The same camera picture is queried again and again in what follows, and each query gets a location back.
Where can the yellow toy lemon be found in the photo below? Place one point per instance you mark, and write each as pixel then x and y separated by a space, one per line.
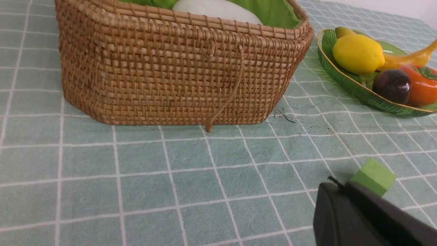
pixel 358 54

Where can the green foam cube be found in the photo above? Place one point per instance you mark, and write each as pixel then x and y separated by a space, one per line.
pixel 375 176

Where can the orange toy persimmon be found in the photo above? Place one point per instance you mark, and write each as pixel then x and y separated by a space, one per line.
pixel 423 90

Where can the green checkered tablecloth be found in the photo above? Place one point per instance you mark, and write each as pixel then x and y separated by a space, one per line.
pixel 68 180

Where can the yellow toy banana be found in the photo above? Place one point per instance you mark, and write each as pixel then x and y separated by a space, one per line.
pixel 420 57

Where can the woven wicker basket green lining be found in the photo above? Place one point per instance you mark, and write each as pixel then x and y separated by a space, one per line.
pixel 129 64

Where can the white toy radish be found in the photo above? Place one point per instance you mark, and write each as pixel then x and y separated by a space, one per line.
pixel 222 9

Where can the green leaf-shaped glass plate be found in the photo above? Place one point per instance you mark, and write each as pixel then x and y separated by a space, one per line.
pixel 352 84

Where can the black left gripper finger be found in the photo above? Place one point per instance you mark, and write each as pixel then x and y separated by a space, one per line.
pixel 352 215

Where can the purple toy mangosteen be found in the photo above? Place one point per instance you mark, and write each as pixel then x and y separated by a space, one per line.
pixel 393 85

